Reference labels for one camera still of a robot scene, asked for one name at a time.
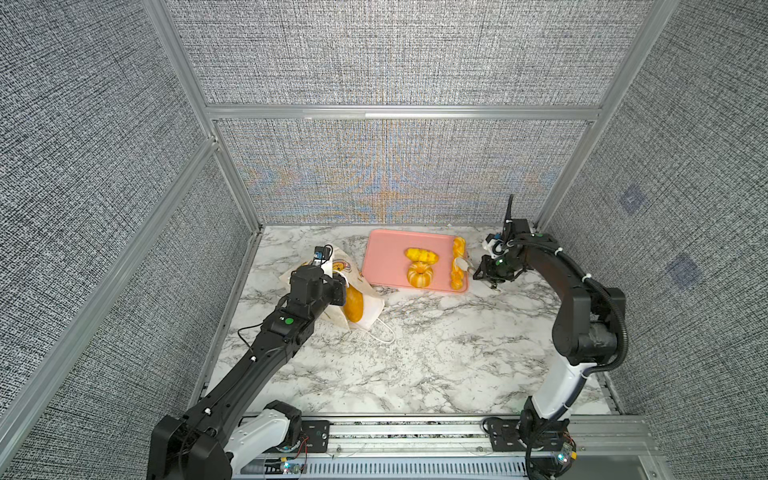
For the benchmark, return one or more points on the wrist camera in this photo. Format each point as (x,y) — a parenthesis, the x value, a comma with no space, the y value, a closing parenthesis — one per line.
(495,246)
(322,258)

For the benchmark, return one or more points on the long twisted fake bread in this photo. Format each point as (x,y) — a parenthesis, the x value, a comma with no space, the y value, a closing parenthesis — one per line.
(457,277)

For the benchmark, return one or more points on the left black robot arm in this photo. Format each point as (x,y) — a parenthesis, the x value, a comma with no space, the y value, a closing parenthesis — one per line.
(205,443)

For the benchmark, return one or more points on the pink plastic tray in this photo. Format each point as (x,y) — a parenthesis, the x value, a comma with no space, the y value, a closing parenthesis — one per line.
(385,263)

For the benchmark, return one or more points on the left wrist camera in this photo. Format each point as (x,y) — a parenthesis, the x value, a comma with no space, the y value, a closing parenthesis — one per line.
(322,258)

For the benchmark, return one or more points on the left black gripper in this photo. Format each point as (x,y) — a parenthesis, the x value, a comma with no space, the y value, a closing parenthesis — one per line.
(337,287)

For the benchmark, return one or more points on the round pumpkin-shaped fake bread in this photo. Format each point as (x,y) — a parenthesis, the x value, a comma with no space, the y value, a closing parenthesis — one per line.
(420,275)

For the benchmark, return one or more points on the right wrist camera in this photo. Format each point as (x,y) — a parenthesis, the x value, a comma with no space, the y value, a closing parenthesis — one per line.
(495,246)

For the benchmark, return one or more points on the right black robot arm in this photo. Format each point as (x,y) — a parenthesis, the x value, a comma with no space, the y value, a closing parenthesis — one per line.
(589,333)

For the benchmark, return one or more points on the oval yellow fake bread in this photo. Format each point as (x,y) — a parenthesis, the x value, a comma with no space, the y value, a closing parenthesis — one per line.
(417,255)

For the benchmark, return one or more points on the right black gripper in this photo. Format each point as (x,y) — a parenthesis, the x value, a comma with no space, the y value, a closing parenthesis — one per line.
(486,273)

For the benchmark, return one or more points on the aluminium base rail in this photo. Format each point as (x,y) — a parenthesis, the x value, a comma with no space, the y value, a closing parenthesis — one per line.
(460,447)

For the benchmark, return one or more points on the white paper bag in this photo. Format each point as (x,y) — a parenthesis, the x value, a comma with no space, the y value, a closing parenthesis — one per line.
(370,324)

